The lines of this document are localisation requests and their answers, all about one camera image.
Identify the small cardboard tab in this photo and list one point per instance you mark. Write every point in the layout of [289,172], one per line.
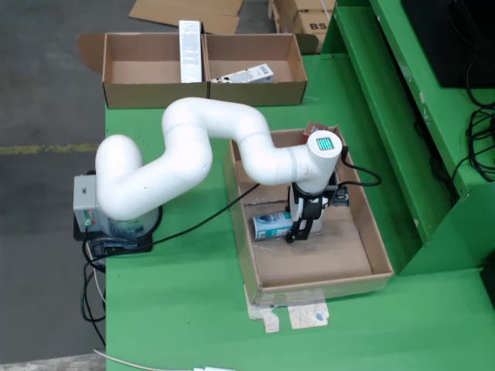
[270,322]

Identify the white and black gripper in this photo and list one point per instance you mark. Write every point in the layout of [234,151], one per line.
[309,208]

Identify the white carton box with barcode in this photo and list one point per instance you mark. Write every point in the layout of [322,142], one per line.
[251,73]

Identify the white adapter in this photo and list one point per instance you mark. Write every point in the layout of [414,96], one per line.
[212,369]

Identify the red carton box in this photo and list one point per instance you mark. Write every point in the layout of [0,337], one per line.
[309,130]

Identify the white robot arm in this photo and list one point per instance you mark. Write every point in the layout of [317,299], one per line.
[185,123]

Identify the green metal cabinet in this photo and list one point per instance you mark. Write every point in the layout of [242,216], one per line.
[386,96]

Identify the white bottle with teal label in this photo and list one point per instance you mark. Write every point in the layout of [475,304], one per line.
[268,228]

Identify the shallow cardboard tray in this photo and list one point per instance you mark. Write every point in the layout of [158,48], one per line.
[309,263]

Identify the cardboard box printed BS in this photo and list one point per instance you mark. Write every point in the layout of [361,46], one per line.
[311,25]

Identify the black monitor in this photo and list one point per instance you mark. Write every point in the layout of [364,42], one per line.
[444,38]

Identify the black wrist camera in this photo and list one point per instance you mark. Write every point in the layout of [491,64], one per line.
[341,197]

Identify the tall white carton box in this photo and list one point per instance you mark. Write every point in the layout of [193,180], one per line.
[190,50]

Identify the cardboard tab with blue logo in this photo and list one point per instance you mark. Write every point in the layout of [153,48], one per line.
[307,315]

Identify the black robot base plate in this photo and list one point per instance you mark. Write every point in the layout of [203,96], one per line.
[127,247]

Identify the grey robot controller box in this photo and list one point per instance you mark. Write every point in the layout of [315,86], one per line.
[85,201]

